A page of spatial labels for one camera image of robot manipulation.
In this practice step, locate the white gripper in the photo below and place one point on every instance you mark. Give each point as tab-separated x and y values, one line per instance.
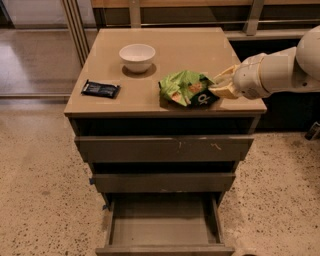
247	79

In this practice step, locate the green rice chip bag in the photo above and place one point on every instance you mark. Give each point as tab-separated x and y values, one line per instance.
187	88

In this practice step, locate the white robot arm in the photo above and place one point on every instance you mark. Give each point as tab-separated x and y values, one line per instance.
296	69

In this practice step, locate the grey three-drawer cabinet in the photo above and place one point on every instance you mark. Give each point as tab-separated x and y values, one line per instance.
140	110

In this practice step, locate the top grey drawer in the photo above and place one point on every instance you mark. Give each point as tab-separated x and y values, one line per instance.
189	148

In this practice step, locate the middle grey drawer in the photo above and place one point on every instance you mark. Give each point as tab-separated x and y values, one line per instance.
162	182

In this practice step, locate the bottom grey open drawer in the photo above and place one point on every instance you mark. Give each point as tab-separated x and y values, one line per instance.
178	224

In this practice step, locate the white ceramic bowl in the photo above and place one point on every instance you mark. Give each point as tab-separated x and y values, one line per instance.
137	58

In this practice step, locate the dark object on floor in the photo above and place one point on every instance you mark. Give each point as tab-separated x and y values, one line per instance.
313	132

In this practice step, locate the dark blue snack packet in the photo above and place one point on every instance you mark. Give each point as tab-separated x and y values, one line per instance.
91	88

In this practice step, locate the metal window frame rail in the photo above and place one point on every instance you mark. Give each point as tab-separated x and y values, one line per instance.
252	26

